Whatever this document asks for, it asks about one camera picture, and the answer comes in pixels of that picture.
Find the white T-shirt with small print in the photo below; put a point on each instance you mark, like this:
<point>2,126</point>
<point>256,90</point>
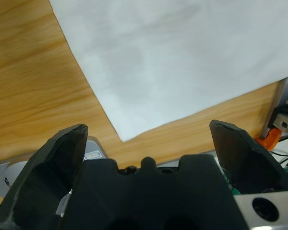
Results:
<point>170,60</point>

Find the white mount plate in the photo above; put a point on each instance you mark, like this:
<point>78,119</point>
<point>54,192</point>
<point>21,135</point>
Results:
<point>285,91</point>

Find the orange clamp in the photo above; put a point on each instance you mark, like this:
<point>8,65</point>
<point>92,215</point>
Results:
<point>271,140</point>

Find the silver bracket fitting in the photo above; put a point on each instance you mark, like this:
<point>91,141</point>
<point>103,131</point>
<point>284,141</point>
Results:
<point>284,122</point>

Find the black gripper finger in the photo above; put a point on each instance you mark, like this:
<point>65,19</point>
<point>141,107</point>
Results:
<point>244,163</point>
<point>38,187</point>

